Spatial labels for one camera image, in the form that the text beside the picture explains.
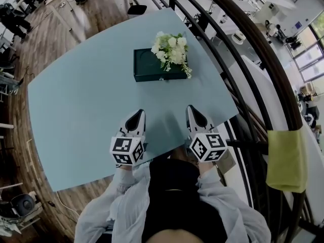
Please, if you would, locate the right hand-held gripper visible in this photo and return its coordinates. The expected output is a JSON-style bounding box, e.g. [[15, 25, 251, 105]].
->
[[186, 104, 228, 165]]

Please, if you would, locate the dark green drawer box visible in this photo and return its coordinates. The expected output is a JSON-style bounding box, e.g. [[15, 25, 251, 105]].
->
[[133, 48, 189, 83]]

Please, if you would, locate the grey round floor fan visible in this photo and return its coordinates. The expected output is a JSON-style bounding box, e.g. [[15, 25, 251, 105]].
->
[[10, 192, 43, 218]]

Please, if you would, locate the white floor cable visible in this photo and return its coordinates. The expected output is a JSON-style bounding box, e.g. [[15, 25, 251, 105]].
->
[[56, 191, 80, 216]]

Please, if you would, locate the black floor cable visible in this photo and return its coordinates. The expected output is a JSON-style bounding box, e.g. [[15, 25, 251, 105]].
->
[[21, 65, 35, 78]]

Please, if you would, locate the person's left forearm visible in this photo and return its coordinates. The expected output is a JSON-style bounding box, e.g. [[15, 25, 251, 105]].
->
[[74, 160, 151, 243]]

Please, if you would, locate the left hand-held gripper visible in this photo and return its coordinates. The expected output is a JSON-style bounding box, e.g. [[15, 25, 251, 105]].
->
[[109, 108, 149, 168]]

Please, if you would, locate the person's black clothed body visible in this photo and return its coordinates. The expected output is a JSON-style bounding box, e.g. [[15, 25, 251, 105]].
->
[[144, 158, 228, 243]]

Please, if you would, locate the white flower bouquet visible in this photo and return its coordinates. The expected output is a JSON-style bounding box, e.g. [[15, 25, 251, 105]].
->
[[151, 31, 192, 79]]

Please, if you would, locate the pale flat box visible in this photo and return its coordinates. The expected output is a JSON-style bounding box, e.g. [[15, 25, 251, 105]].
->
[[216, 149, 236, 174]]

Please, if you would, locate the white standing air conditioner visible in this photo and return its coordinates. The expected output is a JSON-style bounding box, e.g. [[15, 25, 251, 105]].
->
[[254, 1, 279, 23]]

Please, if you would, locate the large glass window wall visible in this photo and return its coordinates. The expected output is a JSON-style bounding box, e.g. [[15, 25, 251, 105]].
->
[[291, 10, 324, 83]]

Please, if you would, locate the yellow-green cloth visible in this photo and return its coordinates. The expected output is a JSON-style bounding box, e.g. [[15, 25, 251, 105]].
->
[[265, 128, 308, 193]]

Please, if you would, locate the person's right forearm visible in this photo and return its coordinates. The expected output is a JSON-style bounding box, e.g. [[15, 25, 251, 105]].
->
[[196, 160, 272, 243]]

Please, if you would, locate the black stool seat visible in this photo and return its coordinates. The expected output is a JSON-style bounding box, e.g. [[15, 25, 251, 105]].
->
[[127, 5, 148, 16]]

